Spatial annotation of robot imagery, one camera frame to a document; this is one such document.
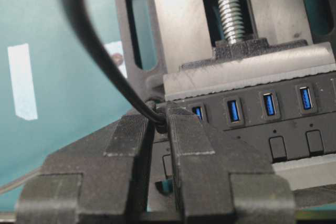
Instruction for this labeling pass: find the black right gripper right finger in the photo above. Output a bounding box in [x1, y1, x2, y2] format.
[165, 105, 294, 223]

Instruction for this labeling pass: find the black bench vise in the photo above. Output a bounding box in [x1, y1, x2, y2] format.
[116, 0, 335, 190]

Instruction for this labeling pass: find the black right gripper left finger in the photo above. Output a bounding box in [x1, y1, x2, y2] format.
[16, 114, 155, 223]

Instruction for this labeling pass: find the black USB cable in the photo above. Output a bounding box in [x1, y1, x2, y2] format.
[58, 0, 169, 134]

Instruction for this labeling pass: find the small tape with black dot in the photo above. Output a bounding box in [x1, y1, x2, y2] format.
[104, 41, 127, 78]

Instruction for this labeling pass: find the blue tape strip bottom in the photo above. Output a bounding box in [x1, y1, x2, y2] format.
[7, 43, 38, 121]

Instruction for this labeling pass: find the black multi-port USB hub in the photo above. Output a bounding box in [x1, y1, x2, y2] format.
[146, 76, 336, 177]

